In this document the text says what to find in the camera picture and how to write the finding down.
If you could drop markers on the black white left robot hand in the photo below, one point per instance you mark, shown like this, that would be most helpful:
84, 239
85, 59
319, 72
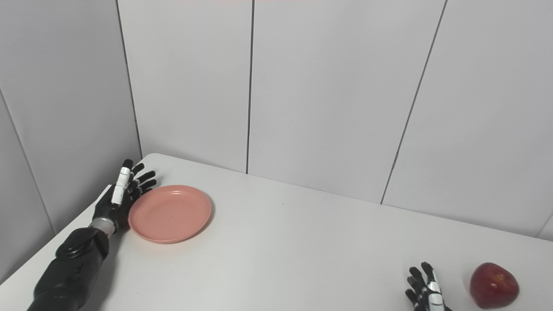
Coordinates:
114, 203

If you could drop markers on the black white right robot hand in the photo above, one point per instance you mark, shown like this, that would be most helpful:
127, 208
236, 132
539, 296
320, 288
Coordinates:
427, 293

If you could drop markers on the pink round plate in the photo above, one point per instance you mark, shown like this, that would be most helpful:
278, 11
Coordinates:
170, 214

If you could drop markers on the red apple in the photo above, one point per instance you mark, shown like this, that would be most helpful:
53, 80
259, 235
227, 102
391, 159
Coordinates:
494, 286

